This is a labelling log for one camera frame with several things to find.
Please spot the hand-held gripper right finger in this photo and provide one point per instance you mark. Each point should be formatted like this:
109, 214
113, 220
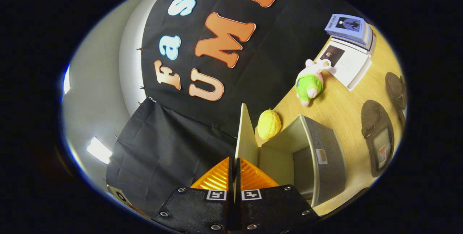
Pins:
271, 208

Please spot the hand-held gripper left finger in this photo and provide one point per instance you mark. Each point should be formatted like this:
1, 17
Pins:
195, 208

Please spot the grey fabric storage box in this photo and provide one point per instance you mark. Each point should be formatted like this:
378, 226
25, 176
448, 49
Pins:
325, 176

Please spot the brown furry slipper shoe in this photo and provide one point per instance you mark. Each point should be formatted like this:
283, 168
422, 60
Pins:
372, 118
394, 85

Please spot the beige printed card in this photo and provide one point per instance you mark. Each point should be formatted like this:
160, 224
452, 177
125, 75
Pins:
121, 196

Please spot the yellow plush ball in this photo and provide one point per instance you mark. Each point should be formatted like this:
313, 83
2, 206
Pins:
269, 124

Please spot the ceiling light panel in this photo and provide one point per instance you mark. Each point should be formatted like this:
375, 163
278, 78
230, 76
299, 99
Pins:
98, 150
66, 80

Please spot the pink plush toy green outfit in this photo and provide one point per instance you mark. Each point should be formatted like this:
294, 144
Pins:
309, 84

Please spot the white book with dark portrait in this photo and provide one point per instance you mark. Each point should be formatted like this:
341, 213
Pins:
349, 66

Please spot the blue cover book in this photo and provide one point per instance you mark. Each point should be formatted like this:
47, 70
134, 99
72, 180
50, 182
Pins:
347, 28

